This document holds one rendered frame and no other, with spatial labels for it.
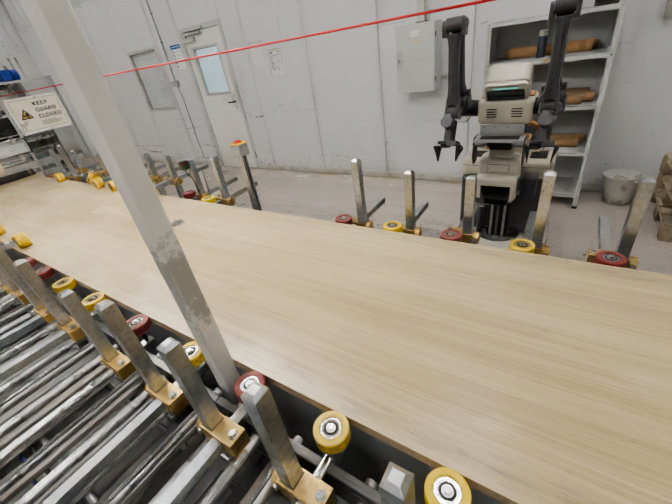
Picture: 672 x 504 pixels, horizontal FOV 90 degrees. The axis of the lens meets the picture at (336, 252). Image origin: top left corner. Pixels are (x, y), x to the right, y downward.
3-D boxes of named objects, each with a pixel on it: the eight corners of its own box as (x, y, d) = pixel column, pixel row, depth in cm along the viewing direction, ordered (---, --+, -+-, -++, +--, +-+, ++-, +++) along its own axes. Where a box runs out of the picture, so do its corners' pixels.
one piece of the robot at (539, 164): (466, 223, 282) (473, 119, 238) (541, 233, 253) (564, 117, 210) (454, 243, 259) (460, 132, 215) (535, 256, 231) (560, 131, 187)
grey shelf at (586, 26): (483, 183, 385) (497, 22, 304) (578, 190, 338) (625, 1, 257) (473, 199, 355) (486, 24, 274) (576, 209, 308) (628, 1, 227)
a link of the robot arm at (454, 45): (469, 16, 153) (444, 20, 159) (466, 16, 149) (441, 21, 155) (465, 115, 176) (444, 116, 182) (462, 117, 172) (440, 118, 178)
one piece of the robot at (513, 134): (475, 158, 205) (478, 121, 194) (526, 159, 191) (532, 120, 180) (468, 167, 195) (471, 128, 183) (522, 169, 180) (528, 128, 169)
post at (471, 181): (461, 274, 154) (468, 173, 129) (469, 276, 152) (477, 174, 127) (459, 278, 151) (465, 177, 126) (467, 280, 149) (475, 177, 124)
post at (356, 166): (364, 247, 177) (354, 157, 152) (370, 248, 175) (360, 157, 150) (361, 250, 175) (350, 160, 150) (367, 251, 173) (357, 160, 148)
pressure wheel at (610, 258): (615, 280, 113) (626, 251, 107) (618, 294, 107) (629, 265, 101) (586, 275, 117) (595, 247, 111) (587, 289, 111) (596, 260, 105)
